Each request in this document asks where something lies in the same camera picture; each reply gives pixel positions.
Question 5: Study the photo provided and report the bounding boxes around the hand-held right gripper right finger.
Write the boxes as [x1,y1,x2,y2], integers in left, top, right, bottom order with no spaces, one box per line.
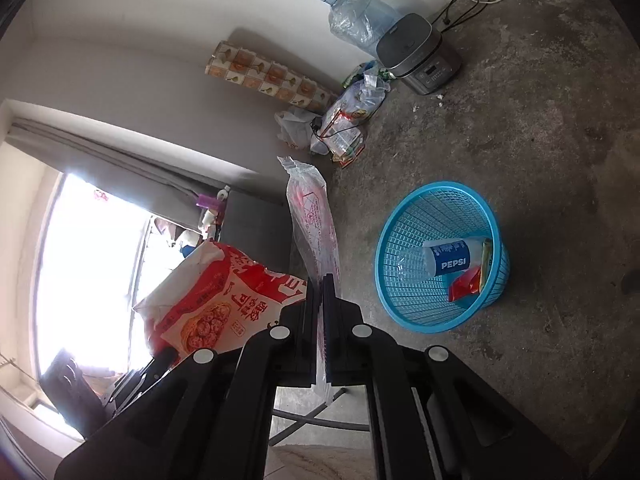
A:
[322,274,588,480]

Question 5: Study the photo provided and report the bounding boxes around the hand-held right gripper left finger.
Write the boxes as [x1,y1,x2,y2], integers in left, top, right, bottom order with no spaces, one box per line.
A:
[54,275,321,480]

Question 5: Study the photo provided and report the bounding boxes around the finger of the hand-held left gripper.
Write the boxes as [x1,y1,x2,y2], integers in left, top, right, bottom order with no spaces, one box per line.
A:
[102,347,178,418]

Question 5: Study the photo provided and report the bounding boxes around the large red white snack bag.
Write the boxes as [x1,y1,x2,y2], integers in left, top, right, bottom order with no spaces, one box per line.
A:
[132,240,308,361]

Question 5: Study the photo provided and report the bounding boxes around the blue plastic basket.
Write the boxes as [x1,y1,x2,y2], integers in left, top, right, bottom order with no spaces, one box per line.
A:
[375,181,511,332]

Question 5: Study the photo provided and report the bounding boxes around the clear plastic bag red print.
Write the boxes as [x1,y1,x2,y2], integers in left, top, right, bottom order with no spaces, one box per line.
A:
[277,156,346,406]

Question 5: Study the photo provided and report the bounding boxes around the small red packet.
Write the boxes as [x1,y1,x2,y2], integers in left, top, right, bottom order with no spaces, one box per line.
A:
[447,267,483,303]

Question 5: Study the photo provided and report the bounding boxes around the clear plastic bottle blue label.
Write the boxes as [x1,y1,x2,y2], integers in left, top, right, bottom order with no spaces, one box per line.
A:
[397,237,481,281]

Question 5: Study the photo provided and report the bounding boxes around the yellow snack packet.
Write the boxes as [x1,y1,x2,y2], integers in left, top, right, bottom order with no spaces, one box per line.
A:
[477,239,493,293]

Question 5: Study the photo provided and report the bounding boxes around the black chair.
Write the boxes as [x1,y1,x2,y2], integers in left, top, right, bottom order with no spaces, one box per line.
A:
[39,350,108,438]

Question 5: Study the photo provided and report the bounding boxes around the grey low cabinet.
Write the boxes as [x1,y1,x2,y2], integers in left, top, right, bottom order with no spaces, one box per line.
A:
[220,191,296,281]

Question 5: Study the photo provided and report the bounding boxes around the white plastic bag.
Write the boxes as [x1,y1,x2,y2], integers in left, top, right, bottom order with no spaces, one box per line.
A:
[275,106,323,151]

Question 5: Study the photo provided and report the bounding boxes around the grey curtain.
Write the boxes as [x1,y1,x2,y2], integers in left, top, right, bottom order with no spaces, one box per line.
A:
[10,117,231,226]

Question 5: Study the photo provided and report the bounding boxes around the pile of floor packets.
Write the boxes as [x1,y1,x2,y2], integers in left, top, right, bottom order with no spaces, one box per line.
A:
[310,60,391,168]

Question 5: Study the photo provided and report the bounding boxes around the tile patterned roll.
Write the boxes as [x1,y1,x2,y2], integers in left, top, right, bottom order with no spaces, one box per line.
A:
[204,40,338,113]

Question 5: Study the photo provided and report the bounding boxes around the grey rice cooker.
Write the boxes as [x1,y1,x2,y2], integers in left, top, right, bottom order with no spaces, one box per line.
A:
[376,14,463,96]

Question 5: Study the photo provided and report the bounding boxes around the large clear water jug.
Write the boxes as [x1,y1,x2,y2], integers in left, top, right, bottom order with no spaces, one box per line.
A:
[316,0,396,58]

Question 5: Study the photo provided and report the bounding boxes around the black power cable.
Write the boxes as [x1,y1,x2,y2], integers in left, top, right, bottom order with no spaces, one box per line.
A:
[432,0,501,28]

